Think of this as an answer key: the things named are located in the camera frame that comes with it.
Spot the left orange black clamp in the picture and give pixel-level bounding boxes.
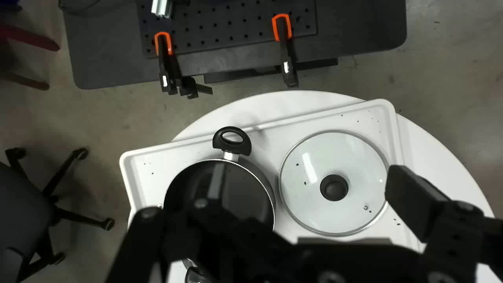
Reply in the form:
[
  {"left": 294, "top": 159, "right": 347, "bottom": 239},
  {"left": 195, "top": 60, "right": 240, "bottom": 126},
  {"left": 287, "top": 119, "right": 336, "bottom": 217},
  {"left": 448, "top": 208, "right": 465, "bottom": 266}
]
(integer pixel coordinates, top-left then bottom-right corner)
[{"left": 152, "top": 31, "right": 212, "bottom": 99}]

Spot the black perforated breadboard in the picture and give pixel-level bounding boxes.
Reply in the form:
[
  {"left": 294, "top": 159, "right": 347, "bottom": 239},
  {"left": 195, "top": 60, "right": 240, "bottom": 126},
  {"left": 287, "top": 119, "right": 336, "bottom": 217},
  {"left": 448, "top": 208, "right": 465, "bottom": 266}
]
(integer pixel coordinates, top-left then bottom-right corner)
[{"left": 137, "top": 0, "right": 317, "bottom": 58}]

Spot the dark grey cart top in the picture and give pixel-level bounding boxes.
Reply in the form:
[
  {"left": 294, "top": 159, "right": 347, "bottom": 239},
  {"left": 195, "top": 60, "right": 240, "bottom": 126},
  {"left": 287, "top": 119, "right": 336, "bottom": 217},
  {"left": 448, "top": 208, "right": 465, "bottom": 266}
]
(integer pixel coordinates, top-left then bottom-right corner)
[{"left": 56, "top": 0, "right": 407, "bottom": 90}]

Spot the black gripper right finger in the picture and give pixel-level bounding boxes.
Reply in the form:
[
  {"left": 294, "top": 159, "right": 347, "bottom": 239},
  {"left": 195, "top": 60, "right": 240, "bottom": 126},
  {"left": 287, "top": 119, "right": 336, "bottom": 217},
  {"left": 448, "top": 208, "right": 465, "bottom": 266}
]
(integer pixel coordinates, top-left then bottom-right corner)
[{"left": 385, "top": 165, "right": 503, "bottom": 283}]

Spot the black cooking pot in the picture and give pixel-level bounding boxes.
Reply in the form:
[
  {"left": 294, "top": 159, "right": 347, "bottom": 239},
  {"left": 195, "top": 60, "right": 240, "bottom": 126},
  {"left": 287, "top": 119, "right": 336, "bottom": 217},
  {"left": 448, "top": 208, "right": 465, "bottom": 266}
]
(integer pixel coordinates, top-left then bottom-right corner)
[{"left": 163, "top": 126, "right": 275, "bottom": 230}]

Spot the silver metal bracket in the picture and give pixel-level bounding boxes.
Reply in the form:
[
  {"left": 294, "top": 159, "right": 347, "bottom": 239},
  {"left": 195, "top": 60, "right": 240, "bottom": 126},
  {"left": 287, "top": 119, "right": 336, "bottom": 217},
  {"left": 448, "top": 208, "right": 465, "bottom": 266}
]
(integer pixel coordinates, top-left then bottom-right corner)
[{"left": 151, "top": 0, "right": 174, "bottom": 19}]

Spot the white plastic tray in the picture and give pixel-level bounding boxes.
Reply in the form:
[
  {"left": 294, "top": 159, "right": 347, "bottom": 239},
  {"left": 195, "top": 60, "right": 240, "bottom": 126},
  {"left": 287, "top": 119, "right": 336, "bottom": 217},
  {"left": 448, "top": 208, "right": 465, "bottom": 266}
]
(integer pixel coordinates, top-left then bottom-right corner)
[{"left": 118, "top": 97, "right": 427, "bottom": 283}]

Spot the orange black clamp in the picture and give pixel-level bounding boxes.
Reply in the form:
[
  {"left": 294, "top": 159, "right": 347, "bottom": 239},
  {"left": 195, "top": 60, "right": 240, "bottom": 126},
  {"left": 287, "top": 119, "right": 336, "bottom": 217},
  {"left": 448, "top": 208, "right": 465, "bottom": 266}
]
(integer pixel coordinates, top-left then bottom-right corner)
[
  {"left": 270, "top": 13, "right": 298, "bottom": 88},
  {"left": 152, "top": 31, "right": 212, "bottom": 99}
]

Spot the black office chair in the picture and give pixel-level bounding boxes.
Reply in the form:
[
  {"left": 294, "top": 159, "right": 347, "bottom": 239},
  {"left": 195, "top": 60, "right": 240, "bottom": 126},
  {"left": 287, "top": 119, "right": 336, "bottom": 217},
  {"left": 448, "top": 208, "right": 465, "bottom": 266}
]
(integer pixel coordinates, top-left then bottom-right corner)
[{"left": 0, "top": 148, "right": 115, "bottom": 283}]

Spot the right orange black clamp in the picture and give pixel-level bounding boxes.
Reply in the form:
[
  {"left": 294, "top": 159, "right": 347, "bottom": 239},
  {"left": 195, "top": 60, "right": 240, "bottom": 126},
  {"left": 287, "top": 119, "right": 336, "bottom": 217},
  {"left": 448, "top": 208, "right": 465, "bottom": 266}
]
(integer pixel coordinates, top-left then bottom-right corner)
[{"left": 270, "top": 13, "right": 298, "bottom": 88}]

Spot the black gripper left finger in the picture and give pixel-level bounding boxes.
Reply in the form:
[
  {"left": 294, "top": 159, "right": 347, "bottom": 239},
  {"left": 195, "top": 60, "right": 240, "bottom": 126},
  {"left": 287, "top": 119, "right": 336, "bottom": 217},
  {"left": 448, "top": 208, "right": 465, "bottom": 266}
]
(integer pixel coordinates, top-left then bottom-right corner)
[{"left": 105, "top": 200, "right": 273, "bottom": 283}]

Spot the glass pot lid black knob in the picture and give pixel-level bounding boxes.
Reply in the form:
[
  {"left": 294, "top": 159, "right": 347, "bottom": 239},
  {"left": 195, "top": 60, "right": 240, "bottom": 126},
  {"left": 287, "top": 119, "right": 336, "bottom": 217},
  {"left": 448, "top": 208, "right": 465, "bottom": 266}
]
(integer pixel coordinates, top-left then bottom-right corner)
[{"left": 280, "top": 132, "right": 388, "bottom": 236}]

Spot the round white table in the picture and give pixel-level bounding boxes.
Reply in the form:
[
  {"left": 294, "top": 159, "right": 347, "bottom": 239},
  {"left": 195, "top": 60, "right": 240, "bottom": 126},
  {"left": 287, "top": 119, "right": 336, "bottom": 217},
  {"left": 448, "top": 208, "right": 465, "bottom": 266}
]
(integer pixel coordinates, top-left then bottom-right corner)
[{"left": 126, "top": 90, "right": 503, "bottom": 283}]

